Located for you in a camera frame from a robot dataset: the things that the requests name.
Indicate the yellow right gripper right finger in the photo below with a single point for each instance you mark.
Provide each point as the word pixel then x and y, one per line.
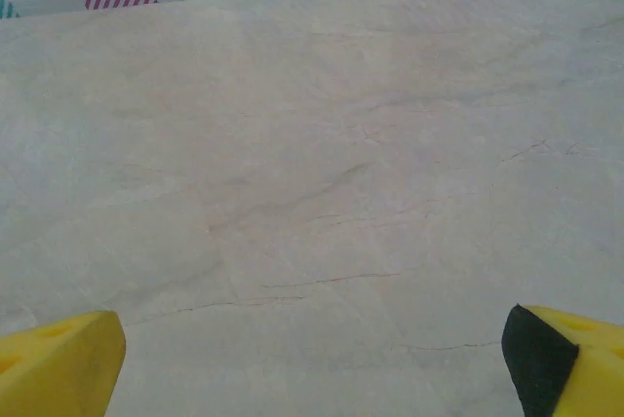
pixel 560 363

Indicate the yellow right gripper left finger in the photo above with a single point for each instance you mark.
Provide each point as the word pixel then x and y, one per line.
pixel 58 368

